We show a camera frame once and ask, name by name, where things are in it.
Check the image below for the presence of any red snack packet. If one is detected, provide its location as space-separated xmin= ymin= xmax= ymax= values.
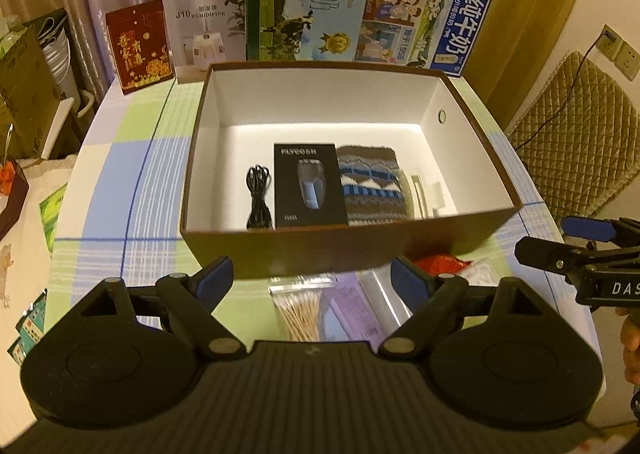
xmin=413 ymin=254 xmax=472 ymax=276

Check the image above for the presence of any purple cream tube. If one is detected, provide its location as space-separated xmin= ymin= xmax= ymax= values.
xmin=320 ymin=272 xmax=386 ymax=351

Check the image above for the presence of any cotton swab bag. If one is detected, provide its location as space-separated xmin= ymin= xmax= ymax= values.
xmin=269 ymin=275 xmax=335 ymax=342

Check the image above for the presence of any person's right hand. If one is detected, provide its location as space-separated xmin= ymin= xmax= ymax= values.
xmin=615 ymin=308 xmax=640 ymax=385

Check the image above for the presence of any clear plastic cup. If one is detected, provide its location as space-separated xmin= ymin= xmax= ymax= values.
xmin=358 ymin=264 xmax=412 ymax=335

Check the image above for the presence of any clear small plastic item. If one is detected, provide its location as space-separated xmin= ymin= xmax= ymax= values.
xmin=409 ymin=174 xmax=457 ymax=219

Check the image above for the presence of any quilted gold chair cushion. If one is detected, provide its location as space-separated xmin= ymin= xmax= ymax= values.
xmin=508 ymin=51 xmax=639 ymax=222

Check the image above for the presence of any plaid tablecloth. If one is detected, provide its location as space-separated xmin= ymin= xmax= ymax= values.
xmin=43 ymin=68 xmax=604 ymax=395

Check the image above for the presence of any brown blue knitted cloth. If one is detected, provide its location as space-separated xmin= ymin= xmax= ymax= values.
xmin=336 ymin=145 xmax=413 ymax=226

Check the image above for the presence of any black shaver box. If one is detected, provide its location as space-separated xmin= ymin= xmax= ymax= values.
xmin=273 ymin=143 xmax=348 ymax=229

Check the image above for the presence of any green leaflet on floor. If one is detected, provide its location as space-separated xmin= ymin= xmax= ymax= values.
xmin=39 ymin=184 xmax=67 ymax=254

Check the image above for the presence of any brown open storage box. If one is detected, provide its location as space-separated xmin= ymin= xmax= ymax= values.
xmin=180 ymin=62 xmax=522 ymax=278

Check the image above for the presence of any dark paper shopping bag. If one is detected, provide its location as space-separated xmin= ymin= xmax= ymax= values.
xmin=1 ymin=9 xmax=89 ymax=159

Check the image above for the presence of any red gift box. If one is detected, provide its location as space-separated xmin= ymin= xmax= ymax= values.
xmin=105 ymin=0 xmax=174 ymax=94

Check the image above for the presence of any blue milk carton box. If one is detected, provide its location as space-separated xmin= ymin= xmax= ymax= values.
xmin=355 ymin=0 xmax=491 ymax=77

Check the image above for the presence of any white humidifier box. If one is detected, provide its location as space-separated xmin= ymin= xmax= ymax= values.
xmin=163 ymin=0 xmax=246 ymax=84

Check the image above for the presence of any black coiled cable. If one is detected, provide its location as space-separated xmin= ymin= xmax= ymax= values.
xmin=244 ymin=164 xmax=275 ymax=231

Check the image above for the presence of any wall power socket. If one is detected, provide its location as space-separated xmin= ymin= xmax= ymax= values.
xmin=596 ymin=24 xmax=640 ymax=81

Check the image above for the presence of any black power cord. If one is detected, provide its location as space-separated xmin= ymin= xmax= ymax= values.
xmin=513 ymin=32 xmax=614 ymax=153

